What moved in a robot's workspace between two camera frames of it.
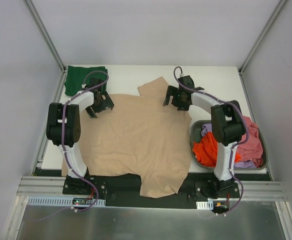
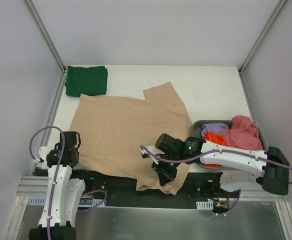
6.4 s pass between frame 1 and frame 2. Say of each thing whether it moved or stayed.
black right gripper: moved
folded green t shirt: stayed
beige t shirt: stayed
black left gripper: moved
